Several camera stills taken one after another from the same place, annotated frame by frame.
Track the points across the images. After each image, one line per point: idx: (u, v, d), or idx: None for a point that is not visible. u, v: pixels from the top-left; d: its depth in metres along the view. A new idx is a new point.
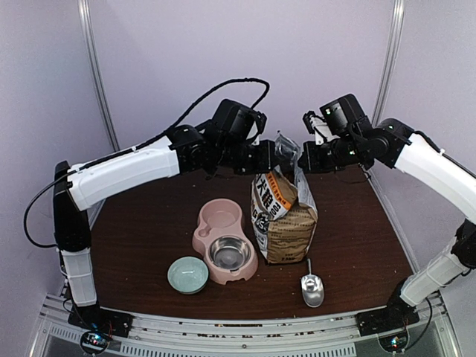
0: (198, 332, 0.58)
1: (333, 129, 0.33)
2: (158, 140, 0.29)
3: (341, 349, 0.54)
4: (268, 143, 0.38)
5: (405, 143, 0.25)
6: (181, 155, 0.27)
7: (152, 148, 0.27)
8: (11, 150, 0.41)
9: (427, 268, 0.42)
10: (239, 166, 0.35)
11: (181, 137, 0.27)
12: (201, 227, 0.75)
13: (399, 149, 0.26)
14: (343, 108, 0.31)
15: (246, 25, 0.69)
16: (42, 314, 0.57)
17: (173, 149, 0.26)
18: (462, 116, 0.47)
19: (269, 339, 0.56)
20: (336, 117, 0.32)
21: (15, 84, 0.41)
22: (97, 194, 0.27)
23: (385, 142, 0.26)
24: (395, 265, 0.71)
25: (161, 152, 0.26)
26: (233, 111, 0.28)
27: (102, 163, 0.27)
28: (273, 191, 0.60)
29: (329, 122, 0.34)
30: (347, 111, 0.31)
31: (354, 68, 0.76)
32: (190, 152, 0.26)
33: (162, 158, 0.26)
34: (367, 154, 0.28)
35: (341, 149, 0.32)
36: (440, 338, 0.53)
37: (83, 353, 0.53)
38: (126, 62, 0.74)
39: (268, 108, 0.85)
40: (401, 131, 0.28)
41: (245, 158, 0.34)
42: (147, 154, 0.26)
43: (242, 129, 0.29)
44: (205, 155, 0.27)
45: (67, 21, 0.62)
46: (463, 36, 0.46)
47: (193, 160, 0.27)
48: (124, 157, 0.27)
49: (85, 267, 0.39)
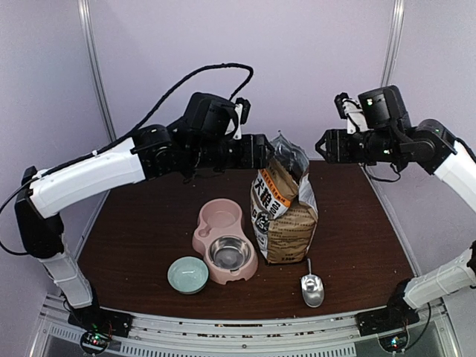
0: (198, 332, 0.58)
1: (371, 121, 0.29)
2: (122, 143, 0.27)
3: (341, 349, 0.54)
4: (251, 137, 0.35)
5: (452, 152, 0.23)
6: (144, 158, 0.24)
7: (112, 152, 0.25)
8: (11, 151, 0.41)
9: (437, 274, 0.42)
10: (221, 165, 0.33)
11: (148, 138, 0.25)
12: (201, 227, 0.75)
13: (444, 158, 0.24)
14: (387, 100, 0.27)
15: (246, 27, 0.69)
16: (42, 314, 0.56)
17: (134, 153, 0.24)
18: (462, 116, 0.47)
19: (268, 339, 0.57)
20: (378, 111, 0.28)
21: (15, 84, 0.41)
22: (61, 200, 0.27)
23: (432, 146, 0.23)
24: (395, 265, 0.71)
25: (121, 157, 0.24)
26: (204, 105, 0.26)
27: (65, 168, 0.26)
28: (270, 189, 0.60)
29: (365, 114, 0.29)
30: (391, 105, 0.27)
31: (355, 68, 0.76)
32: (155, 156, 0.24)
33: (123, 163, 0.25)
34: (407, 157, 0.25)
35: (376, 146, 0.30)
36: (440, 338, 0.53)
37: (83, 353, 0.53)
38: (126, 61, 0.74)
39: (268, 108, 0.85)
40: (445, 136, 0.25)
41: (224, 156, 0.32)
42: (107, 158, 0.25)
43: (217, 126, 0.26)
44: (173, 159, 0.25)
45: (67, 21, 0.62)
46: (463, 35, 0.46)
47: (158, 164, 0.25)
48: (85, 161, 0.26)
49: (74, 265, 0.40)
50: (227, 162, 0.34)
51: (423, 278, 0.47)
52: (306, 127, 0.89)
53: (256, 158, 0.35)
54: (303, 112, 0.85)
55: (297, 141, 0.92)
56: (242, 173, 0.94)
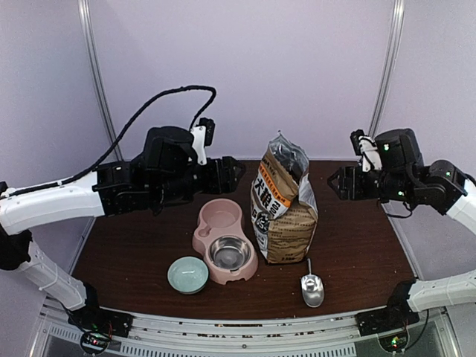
0: (198, 332, 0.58)
1: (388, 164, 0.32)
2: (85, 175, 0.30)
3: (341, 349, 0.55)
4: (216, 163, 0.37)
5: (462, 194, 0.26)
6: (105, 197, 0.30)
7: (76, 185, 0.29)
8: (10, 151, 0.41)
9: (448, 285, 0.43)
10: (190, 192, 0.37)
11: (111, 177, 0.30)
12: (201, 227, 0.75)
13: (454, 198, 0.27)
14: (404, 144, 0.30)
15: (246, 26, 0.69)
16: (42, 314, 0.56)
17: (96, 191, 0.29)
18: (462, 116, 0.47)
19: (268, 339, 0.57)
20: (393, 155, 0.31)
21: (15, 83, 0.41)
22: (23, 219, 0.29)
23: (442, 189, 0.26)
24: (394, 265, 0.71)
25: (82, 192, 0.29)
26: (158, 144, 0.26)
27: (26, 193, 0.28)
28: (271, 189, 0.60)
29: (383, 156, 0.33)
30: (408, 150, 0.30)
31: (355, 68, 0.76)
32: (114, 197, 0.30)
33: (85, 196, 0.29)
34: (421, 200, 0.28)
35: (391, 186, 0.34)
36: (440, 338, 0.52)
37: (83, 353, 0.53)
38: (126, 61, 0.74)
39: (268, 108, 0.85)
40: (456, 177, 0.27)
41: (190, 184, 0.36)
42: (70, 191, 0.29)
43: (173, 163, 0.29)
44: (132, 198, 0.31)
45: (67, 21, 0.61)
46: (462, 36, 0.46)
47: (117, 201, 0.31)
48: (53, 190, 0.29)
49: (53, 265, 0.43)
50: (195, 188, 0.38)
51: (430, 285, 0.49)
52: (306, 127, 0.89)
53: (219, 183, 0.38)
54: (303, 112, 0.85)
55: (297, 141, 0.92)
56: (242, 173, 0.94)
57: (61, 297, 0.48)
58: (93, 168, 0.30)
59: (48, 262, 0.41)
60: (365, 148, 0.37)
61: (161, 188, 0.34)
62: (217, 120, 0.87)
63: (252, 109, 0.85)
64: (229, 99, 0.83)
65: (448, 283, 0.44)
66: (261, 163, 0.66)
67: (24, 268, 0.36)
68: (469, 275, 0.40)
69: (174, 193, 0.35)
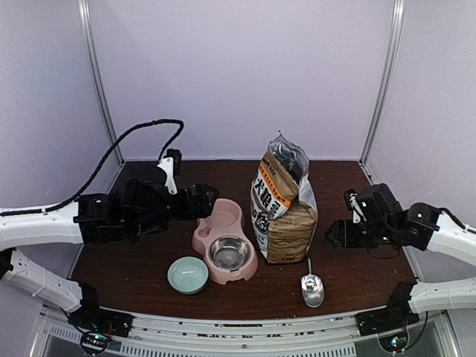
0: (198, 332, 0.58)
1: (374, 215, 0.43)
2: (69, 204, 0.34)
3: (341, 349, 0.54)
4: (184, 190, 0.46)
5: (433, 230, 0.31)
6: (84, 228, 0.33)
7: (59, 215, 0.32)
8: (10, 151, 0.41)
9: (450, 289, 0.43)
10: (164, 220, 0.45)
11: (90, 210, 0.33)
12: (201, 227, 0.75)
13: (429, 235, 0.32)
14: (377, 199, 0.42)
15: (246, 27, 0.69)
16: (42, 314, 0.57)
17: (75, 222, 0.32)
18: (462, 116, 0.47)
19: (268, 339, 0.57)
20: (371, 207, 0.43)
21: (14, 83, 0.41)
22: (4, 239, 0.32)
23: (416, 231, 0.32)
24: (394, 265, 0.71)
25: (63, 222, 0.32)
26: (133, 183, 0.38)
27: (10, 216, 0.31)
28: (270, 189, 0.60)
29: (368, 210, 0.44)
30: (381, 204, 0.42)
31: (354, 68, 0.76)
32: (93, 227, 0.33)
33: (65, 227, 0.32)
34: (401, 242, 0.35)
35: (378, 230, 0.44)
36: (439, 338, 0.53)
37: (83, 353, 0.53)
38: (126, 62, 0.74)
39: (268, 109, 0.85)
40: (429, 215, 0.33)
41: (166, 214, 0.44)
42: (53, 220, 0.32)
43: (146, 199, 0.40)
44: (108, 231, 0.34)
45: (67, 21, 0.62)
46: (462, 36, 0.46)
47: (95, 233, 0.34)
48: (36, 216, 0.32)
49: (41, 271, 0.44)
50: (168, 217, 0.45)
51: (433, 288, 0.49)
52: (306, 127, 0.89)
53: (190, 210, 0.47)
54: (303, 112, 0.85)
55: (297, 141, 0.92)
56: (242, 174, 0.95)
57: (54, 300, 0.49)
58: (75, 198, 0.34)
59: (35, 269, 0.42)
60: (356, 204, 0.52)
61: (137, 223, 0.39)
62: (217, 120, 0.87)
63: (252, 109, 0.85)
64: (229, 99, 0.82)
65: (448, 289, 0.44)
66: (261, 163, 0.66)
67: (8, 277, 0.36)
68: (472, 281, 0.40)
69: (149, 224, 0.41)
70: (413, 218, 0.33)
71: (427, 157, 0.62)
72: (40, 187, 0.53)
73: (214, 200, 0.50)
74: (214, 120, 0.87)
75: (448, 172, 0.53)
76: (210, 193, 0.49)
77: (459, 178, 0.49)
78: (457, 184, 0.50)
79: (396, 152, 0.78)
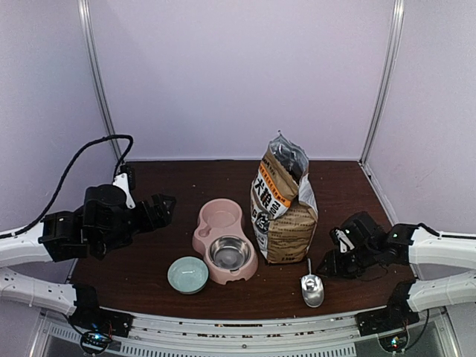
0: (198, 332, 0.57)
1: (358, 241, 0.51)
2: (35, 226, 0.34)
3: (341, 349, 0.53)
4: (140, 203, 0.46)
5: (408, 245, 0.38)
6: (50, 248, 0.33)
7: (27, 237, 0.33)
8: (11, 152, 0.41)
9: (447, 285, 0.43)
10: (126, 233, 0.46)
11: (55, 228, 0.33)
12: (201, 227, 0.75)
13: (406, 252, 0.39)
14: (359, 224, 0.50)
15: (246, 27, 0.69)
16: (42, 314, 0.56)
17: (41, 243, 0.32)
18: (462, 116, 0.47)
19: (268, 339, 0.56)
20: (354, 233, 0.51)
21: (14, 83, 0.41)
22: None
23: (394, 252, 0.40)
24: (395, 265, 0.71)
25: (30, 244, 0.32)
26: (93, 204, 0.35)
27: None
28: (270, 189, 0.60)
29: (353, 235, 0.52)
30: (362, 229, 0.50)
31: (354, 68, 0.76)
32: (59, 247, 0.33)
33: (34, 248, 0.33)
34: (386, 262, 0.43)
35: (366, 255, 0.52)
36: (440, 338, 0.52)
37: (83, 353, 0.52)
38: (126, 62, 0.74)
39: (268, 108, 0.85)
40: (404, 232, 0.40)
41: (127, 228, 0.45)
42: (21, 242, 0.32)
43: (106, 219, 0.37)
44: (72, 250, 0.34)
45: (67, 21, 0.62)
46: (463, 36, 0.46)
47: (60, 251, 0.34)
48: (4, 240, 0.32)
49: (30, 281, 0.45)
50: (129, 230, 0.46)
51: (428, 286, 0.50)
52: (306, 127, 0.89)
53: (151, 220, 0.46)
54: (303, 112, 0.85)
55: (297, 141, 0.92)
56: (242, 174, 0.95)
57: (51, 306, 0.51)
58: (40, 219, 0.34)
59: (23, 281, 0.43)
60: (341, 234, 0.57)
61: (101, 242, 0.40)
62: (217, 120, 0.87)
63: (252, 109, 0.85)
64: (229, 99, 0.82)
65: (446, 285, 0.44)
66: (261, 163, 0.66)
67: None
68: (469, 275, 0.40)
69: (112, 241, 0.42)
70: (390, 239, 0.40)
71: (427, 157, 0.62)
72: (40, 187, 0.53)
73: (173, 207, 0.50)
74: (214, 120, 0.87)
75: (448, 172, 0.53)
76: (166, 202, 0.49)
77: (460, 178, 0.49)
78: (458, 184, 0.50)
79: (396, 152, 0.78)
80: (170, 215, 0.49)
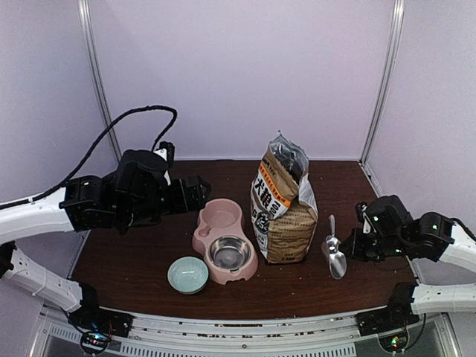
0: (198, 332, 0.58)
1: (385, 229, 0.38)
2: (56, 191, 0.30)
3: (341, 349, 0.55)
4: (180, 181, 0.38)
5: (449, 243, 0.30)
6: (71, 213, 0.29)
7: (45, 202, 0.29)
8: (10, 151, 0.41)
9: (454, 294, 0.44)
10: (157, 214, 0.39)
11: (78, 193, 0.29)
12: (201, 227, 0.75)
13: (443, 248, 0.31)
14: (390, 213, 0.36)
15: (246, 26, 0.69)
16: (42, 314, 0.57)
17: (61, 208, 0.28)
18: (462, 115, 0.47)
19: (268, 340, 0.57)
20: (381, 222, 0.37)
21: (14, 82, 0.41)
22: None
23: (431, 243, 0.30)
24: (395, 265, 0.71)
25: (49, 209, 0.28)
26: (132, 168, 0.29)
27: None
28: (270, 189, 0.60)
29: (379, 224, 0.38)
30: (395, 217, 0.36)
31: (354, 68, 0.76)
32: (81, 212, 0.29)
33: (53, 214, 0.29)
34: (417, 255, 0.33)
35: (387, 245, 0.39)
36: (439, 338, 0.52)
37: (83, 353, 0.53)
38: (127, 62, 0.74)
39: (268, 109, 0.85)
40: (442, 226, 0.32)
41: (161, 209, 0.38)
42: (39, 208, 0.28)
43: (143, 189, 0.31)
44: (99, 216, 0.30)
45: (68, 20, 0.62)
46: (463, 36, 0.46)
47: (83, 217, 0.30)
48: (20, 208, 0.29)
49: (41, 271, 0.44)
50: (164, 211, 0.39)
51: (434, 289, 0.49)
52: (306, 127, 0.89)
53: (187, 204, 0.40)
54: (302, 112, 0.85)
55: (297, 141, 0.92)
56: (242, 174, 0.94)
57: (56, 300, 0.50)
58: (63, 184, 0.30)
59: (34, 268, 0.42)
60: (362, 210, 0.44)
61: (130, 212, 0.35)
62: (218, 120, 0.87)
63: (252, 109, 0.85)
64: (228, 98, 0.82)
65: (452, 294, 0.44)
66: (262, 163, 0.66)
67: (9, 276, 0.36)
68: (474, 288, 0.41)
69: (143, 214, 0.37)
70: (425, 230, 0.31)
71: (427, 157, 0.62)
72: (40, 187, 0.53)
73: (209, 195, 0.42)
74: (215, 120, 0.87)
75: (448, 172, 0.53)
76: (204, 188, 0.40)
77: (460, 178, 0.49)
78: (458, 184, 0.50)
79: (396, 151, 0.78)
80: (206, 199, 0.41)
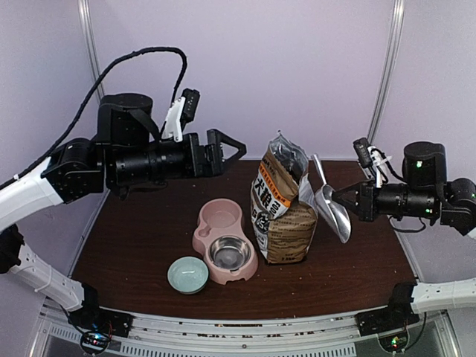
0: (198, 332, 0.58)
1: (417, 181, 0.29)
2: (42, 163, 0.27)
3: (342, 349, 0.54)
4: (190, 137, 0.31)
5: None
6: (56, 184, 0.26)
7: (27, 176, 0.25)
8: (10, 151, 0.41)
9: (453, 291, 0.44)
10: (155, 177, 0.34)
11: (63, 155, 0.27)
12: (201, 227, 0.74)
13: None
14: (438, 163, 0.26)
15: (246, 26, 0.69)
16: (42, 314, 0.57)
17: (44, 177, 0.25)
18: (462, 116, 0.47)
19: (269, 340, 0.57)
20: (422, 171, 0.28)
21: (14, 82, 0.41)
22: None
23: (469, 210, 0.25)
24: (395, 265, 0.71)
25: (31, 182, 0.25)
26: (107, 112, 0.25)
27: None
28: (270, 189, 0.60)
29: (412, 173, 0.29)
30: (439, 170, 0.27)
31: (354, 68, 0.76)
32: (64, 179, 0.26)
33: (37, 188, 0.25)
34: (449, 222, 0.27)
35: (411, 203, 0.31)
36: (439, 338, 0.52)
37: (83, 353, 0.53)
38: (126, 62, 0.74)
39: (268, 108, 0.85)
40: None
41: (155, 170, 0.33)
42: (23, 184, 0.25)
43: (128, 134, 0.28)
44: (85, 180, 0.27)
45: (68, 21, 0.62)
46: (462, 37, 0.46)
47: (68, 184, 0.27)
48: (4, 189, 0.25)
49: (47, 268, 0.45)
50: (161, 174, 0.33)
51: (434, 286, 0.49)
52: (306, 127, 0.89)
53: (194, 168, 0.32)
54: (302, 112, 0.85)
55: (297, 141, 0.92)
56: (242, 174, 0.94)
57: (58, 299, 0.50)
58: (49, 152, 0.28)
59: (42, 266, 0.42)
60: (378, 158, 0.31)
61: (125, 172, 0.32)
62: (217, 120, 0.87)
63: (252, 109, 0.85)
64: (228, 98, 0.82)
65: (451, 290, 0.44)
66: (262, 163, 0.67)
67: (15, 271, 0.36)
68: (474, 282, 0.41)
69: (135, 175, 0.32)
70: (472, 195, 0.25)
71: None
72: None
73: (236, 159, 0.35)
74: (214, 120, 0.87)
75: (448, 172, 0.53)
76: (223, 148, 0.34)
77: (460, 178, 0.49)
78: None
79: (396, 152, 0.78)
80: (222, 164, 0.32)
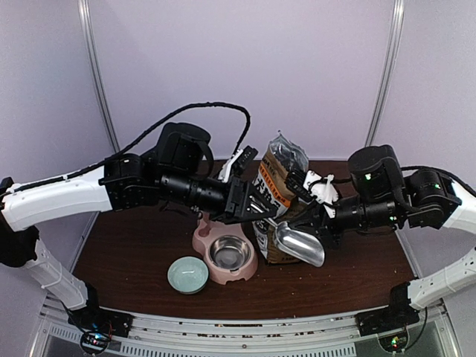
0: (198, 332, 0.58)
1: (376, 192, 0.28)
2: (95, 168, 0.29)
3: (341, 349, 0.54)
4: (233, 178, 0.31)
5: (458, 204, 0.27)
6: (111, 191, 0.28)
7: (82, 180, 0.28)
8: (10, 150, 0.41)
9: (445, 278, 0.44)
10: (189, 203, 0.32)
11: (120, 167, 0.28)
12: (201, 227, 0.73)
13: (451, 210, 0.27)
14: (393, 169, 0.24)
15: (246, 26, 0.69)
16: (42, 314, 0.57)
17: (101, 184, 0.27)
18: (462, 116, 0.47)
19: (268, 340, 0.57)
20: (376, 181, 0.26)
21: (13, 82, 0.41)
22: (31, 216, 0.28)
23: (437, 206, 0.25)
24: (396, 265, 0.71)
25: (88, 187, 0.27)
26: (172, 139, 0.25)
27: (32, 189, 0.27)
28: (270, 189, 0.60)
29: (370, 185, 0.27)
30: (394, 176, 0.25)
31: (355, 68, 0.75)
32: (121, 190, 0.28)
33: (91, 192, 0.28)
34: (423, 222, 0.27)
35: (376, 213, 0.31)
36: (440, 338, 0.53)
37: (83, 353, 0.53)
38: (126, 62, 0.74)
39: (267, 109, 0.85)
40: (441, 184, 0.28)
41: (193, 198, 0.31)
42: (76, 186, 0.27)
43: (185, 161, 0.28)
44: (140, 193, 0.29)
45: (67, 21, 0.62)
46: (463, 37, 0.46)
47: (124, 195, 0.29)
48: (53, 186, 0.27)
49: (58, 265, 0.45)
50: (196, 203, 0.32)
51: (430, 278, 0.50)
52: (306, 128, 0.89)
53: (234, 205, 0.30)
54: (302, 112, 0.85)
55: (297, 141, 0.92)
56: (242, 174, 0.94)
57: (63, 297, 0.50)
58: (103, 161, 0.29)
59: (53, 262, 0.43)
60: (320, 193, 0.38)
61: (165, 195, 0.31)
62: (218, 120, 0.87)
63: (251, 109, 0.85)
64: (229, 98, 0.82)
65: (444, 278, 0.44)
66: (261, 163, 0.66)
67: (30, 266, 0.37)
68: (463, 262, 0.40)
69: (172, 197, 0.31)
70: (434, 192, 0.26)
71: (426, 157, 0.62)
72: None
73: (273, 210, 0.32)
74: (214, 120, 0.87)
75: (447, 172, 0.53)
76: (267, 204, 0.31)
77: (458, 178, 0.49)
78: None
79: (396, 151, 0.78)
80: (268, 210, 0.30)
